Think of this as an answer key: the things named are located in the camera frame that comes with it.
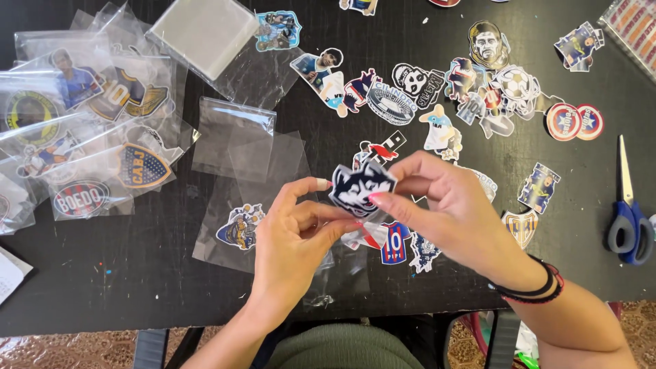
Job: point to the person's left hand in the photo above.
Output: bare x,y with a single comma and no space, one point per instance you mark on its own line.
284,246

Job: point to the crumpled clear plastic bag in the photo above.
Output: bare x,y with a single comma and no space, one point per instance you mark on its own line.
341,279

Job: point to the blue gold tiger sticker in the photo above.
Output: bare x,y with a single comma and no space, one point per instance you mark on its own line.
240,228

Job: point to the pile of bagged stickers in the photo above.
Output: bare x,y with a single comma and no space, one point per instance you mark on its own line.
87,128

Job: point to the clear bag with tiger sticker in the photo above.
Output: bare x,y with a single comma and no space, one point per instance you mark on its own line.
215,253

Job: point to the light blue team photo sticker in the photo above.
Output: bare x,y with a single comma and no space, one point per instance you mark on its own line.
278,30

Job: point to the blue red striped shirt sticker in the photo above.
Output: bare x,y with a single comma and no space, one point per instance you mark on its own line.
394,245

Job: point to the large round shield sticker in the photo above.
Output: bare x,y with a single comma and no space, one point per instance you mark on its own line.
562,122

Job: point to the red blue monster sticker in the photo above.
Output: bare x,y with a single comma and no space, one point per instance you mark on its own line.
357,92

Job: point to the light blue numbered shirt sticker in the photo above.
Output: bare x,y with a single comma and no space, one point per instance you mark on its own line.
471,108

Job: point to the white blue figure sticker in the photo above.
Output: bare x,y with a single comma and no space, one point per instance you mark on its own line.
423,253

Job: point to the empty clear plastic bag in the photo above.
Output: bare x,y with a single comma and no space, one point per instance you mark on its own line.
230,136
287,159

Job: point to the stack of empty clear bags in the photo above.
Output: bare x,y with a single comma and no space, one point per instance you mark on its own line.
205,33

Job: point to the light blue shark mascot sticker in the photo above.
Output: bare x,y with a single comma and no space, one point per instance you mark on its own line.
439,130

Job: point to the white paper sheet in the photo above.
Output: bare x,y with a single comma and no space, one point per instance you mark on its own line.
10,274

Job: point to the gold crest sticker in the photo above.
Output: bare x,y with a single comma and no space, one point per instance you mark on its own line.
520,228

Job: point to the black white skull sticker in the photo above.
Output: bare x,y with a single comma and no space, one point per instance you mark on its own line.
416,82

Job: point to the person's right hand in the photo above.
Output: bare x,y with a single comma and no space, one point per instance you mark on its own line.
461,215

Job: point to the red blue mascot sticker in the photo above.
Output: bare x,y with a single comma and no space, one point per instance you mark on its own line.
464,77

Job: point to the black chair armrest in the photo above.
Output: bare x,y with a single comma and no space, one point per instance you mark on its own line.
151,348
503,341

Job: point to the footballer in striped shirt sticker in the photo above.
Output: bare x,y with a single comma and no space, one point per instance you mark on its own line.
319,71

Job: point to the red black wrist band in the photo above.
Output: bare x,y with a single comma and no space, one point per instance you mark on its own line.
551,292

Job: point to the dark blue footballer sticker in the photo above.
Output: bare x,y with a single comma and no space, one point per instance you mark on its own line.
579,46

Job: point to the blue yellow sticker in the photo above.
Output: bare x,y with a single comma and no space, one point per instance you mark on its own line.
360,5

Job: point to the red round sticker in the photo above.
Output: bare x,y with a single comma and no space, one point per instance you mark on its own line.
444,2

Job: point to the white football sticker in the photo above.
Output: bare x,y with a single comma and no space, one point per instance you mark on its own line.
517,87

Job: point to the round white sticker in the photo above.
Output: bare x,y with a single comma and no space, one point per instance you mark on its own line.
487,184

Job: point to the navy white wolf head sticker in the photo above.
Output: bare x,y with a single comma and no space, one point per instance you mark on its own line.
358,187

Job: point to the bagged orange sticker sheet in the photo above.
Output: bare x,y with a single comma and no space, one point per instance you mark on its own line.
633,28

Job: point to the person's green trousers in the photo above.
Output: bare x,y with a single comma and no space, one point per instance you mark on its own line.
343,348

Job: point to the grey stadium sticker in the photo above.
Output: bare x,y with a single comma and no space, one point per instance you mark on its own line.
392,105

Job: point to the black gold portrait sticker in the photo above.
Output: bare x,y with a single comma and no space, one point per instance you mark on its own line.
487,46

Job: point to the small round shield sticker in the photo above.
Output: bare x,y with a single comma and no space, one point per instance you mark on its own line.
592,122

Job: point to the dark footballer with yellow sticker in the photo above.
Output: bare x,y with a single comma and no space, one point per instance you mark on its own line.
538,188

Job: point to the red black white sticker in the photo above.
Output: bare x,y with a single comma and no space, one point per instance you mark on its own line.
382,148

